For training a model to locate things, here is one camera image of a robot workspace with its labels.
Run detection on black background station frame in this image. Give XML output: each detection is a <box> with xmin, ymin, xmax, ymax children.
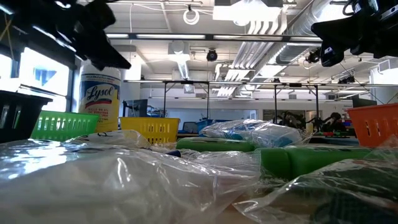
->
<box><xmin>273</xmin><ymin>82</ymin><xmax>320</xmax><ymax>125</ymax></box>
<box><xmin>162</xmin><ymin>80</ymin><xmax>211</xmax><ymax>119</ymax></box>

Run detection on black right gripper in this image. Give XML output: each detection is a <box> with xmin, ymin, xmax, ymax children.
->
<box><xmin>311</xmin><ymin>0</ymin><xmax>398</xmax><ymax>68</ymax></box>

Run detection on black overhead beam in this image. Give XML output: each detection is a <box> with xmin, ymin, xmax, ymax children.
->
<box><xmin>105</xmin><ymin>32</ymin><xmax>324</xmax><ymax>42</ymax></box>

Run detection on blue plastic basket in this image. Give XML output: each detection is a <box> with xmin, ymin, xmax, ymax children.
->
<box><xmin>195</xmin><ymin>119</ymin><xmax>233</xmax><ymax>134</ymax></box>

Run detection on crumpled clear blue bag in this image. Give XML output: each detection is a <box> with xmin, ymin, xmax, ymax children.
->
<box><xmin>200</xmin><ymin>119</ymin><xmax>307</xmax><ymax>149</ymax></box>

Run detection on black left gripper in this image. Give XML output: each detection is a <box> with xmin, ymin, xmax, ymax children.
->
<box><xmin>0</xmin><ymin>0</ymin><xmax>131</xmax><ymax>71</ymax></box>

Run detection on clear bag white contents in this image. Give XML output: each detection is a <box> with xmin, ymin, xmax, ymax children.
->
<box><xmin>0</xmin><ymin>139</ymin><xmax>264</xmax><ymax>224</ymax></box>
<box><xmin>65</xmin><ymin>129</ymin><xmax>153</xmax><ymax>150</ymax></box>

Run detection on yellow plastic basket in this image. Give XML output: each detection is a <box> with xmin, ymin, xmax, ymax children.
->
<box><xmin>119</xmin><ymin>116</ymin><xmax>181</xmax><ymax>144</ymax></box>

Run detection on white ceiling unit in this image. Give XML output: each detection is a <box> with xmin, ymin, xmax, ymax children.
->
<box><xmin>213</xmin><ymin>0</ymin><xmax>284</xmax><ymax>22</ymax></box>

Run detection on black plastic basket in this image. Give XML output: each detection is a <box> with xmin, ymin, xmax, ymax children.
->
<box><xmin>0</xmin><ymin>90</ymin><xmax>53</xmax><ymax>144</ymax></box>

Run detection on yellow Lysol wipes canister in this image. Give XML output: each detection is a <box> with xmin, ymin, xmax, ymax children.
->
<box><xmin>78</xmin><ymin>60</ymin><xmax>122</xmax><ymax>134</ymax></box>

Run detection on white cable coil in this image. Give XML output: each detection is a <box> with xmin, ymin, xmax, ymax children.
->
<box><xmin>182</xmin><ymin>8</ymin><xmax>201</xmax><ymax>26</ymax></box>

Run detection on green plastic basket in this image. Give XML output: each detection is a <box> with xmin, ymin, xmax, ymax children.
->
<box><xmin>30</xmin><ymin>110</ymin><xmax>100</xmax><ymax>142</ymax></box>

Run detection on black background monitor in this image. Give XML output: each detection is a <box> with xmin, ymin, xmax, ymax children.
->
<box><xmin>351</xmin><ymin>95</ymin><xmax>379</xmax><ymax>109</ymax></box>
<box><xmin>122</xmin><ymin>98</ymin><xmax>149</xmax><ymax>118</ymax></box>

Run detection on clear bag black round item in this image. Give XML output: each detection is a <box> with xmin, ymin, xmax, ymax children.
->
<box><xmin>233</xmin><ymin>149</ymin><xmax>398</xmax><ymax>224</ymax></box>

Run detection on silver ventilation duct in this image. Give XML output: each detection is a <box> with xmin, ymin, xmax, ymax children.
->
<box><xmin>273</xmin><ymin>0</ymin><xmax>346</xmax><ymax>65</ymax></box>

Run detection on orange plastic basket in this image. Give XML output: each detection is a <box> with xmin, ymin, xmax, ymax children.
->
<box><xmin>346</xmin><ymin>103</ymin><xmax>398</xmax><ymax>149</ymax></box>

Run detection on green travel shampoo bottle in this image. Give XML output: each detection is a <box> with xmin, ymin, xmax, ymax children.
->
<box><xmin>256</xmin><ymin>145</ymin><xmax>374</xmax><ymax>182</ymax></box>
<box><xmin>175</xmin><ymin>137</ymin><xmax>257</xmax><ymax>153</ymax></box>

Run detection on black aluminium table frame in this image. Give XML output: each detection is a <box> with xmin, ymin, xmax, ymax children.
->
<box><xmin>306</xmin><ymin>134</ymin><xmax>360</xmax><ymax>146</ymax></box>

